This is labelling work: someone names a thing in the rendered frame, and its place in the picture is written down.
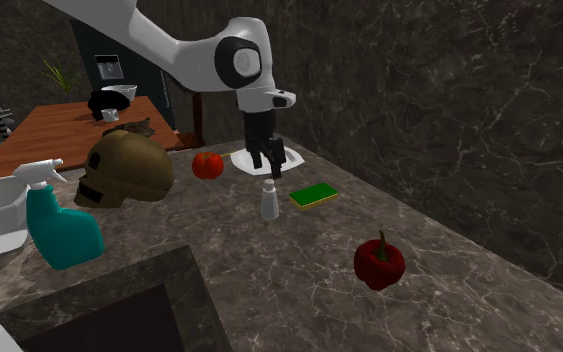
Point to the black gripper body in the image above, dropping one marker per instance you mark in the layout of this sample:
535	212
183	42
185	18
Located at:
259	128

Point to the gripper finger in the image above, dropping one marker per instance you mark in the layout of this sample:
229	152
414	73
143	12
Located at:
276	158
256	160

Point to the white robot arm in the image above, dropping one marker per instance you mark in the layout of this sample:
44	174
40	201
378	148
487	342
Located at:
188	53

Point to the white plate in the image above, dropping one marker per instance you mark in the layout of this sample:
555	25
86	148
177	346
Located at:
292	160

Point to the white salt shaker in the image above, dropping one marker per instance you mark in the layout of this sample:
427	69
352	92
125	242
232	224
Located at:
269	202

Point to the red tomato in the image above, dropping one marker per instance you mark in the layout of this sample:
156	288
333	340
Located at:
207	166

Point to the green and yellow sponge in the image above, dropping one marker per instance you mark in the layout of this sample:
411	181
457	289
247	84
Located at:
312	194

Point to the wooden chair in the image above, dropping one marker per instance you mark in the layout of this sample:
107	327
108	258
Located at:
197	122

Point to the brown skull figure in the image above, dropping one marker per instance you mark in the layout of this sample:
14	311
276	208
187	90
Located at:
130	168

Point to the brown lumpy object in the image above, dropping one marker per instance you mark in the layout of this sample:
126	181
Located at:
132	128

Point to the red bell pepper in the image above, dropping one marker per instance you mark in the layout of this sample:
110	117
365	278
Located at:
379	268

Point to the green plant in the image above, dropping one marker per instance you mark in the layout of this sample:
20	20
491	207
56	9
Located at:
61	75

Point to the teal spray bottle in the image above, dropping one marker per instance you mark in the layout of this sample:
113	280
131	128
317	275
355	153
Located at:
64	234

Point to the dark sink basin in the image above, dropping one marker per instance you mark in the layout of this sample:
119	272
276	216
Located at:
115	317

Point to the wooden table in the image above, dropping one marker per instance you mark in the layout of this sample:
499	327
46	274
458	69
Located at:
42	134

